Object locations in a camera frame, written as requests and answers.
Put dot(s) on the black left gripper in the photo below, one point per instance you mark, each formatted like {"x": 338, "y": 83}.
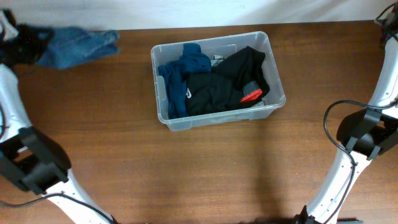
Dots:
{"x": 33, "y": 43}

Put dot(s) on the dark blue jeans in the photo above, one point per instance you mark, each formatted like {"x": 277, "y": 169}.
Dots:
{"x": 72, "y": 46}

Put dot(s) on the clear plastic storage bin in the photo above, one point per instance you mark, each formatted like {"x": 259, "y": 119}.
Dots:
{"x": 225, "y": 46}

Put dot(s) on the black Nike garment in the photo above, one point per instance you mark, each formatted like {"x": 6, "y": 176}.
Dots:
{"x": 212, "y": 93}

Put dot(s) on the dark blue shirt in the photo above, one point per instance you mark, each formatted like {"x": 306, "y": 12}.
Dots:
{"x": 176, "y": 73}

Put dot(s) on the black garment with red trim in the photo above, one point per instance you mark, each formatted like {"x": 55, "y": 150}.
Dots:
{"x": 248, "y": 68}

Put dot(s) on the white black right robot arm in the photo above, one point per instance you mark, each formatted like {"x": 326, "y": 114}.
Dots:
{"x": 363, "y": 135}

